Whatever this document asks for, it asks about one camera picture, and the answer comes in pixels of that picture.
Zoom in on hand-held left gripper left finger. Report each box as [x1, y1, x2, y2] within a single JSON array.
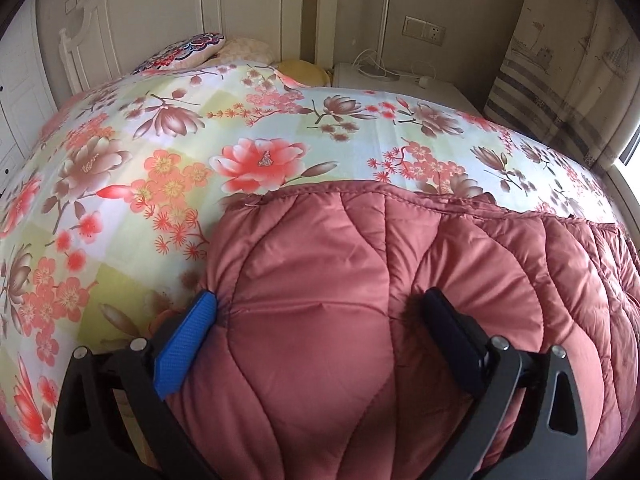
[[51, 292, 218, 480]]

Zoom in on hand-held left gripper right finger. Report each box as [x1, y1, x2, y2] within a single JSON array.
[[420, 287, 587, 480]]

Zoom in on pink quilted jacket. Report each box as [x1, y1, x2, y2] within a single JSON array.
[[165, 180, 640, 480]]

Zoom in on floral bed sheet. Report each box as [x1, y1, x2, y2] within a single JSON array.
[[0, 60, 626, 456]]

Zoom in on beige window sill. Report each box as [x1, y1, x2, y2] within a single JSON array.
[[607, 165, 640, 241]]

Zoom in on dark framed window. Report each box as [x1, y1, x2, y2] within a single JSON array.
[[620, 125, 640, 171]]

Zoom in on white nightstand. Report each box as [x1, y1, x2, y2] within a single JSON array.
[[332, 62, 483, 121]]

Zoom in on patterned purple pillow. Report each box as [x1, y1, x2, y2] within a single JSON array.
[[132, 32, 226, 75]]

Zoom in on printed beige curtain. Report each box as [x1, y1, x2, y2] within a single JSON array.
[[482, 0, 640, 171]]

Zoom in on pale yellow pillow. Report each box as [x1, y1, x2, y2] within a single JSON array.
[[202, 36, 276, 67]]

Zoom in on white wardrobe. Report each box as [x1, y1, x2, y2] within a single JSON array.
[[0, 0, 58, 201]]

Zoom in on white wooden headboard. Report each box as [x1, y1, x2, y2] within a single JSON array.
[[57, 0, 333, 93]]

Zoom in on slim silver lamp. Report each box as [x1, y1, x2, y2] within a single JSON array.
[[367, 0, 401, 81]]

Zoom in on white cable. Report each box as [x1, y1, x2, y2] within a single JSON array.
[[352, 49, 431, 83]]

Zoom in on beige wall socket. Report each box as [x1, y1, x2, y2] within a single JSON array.
[[404, 16, 447, 44]]

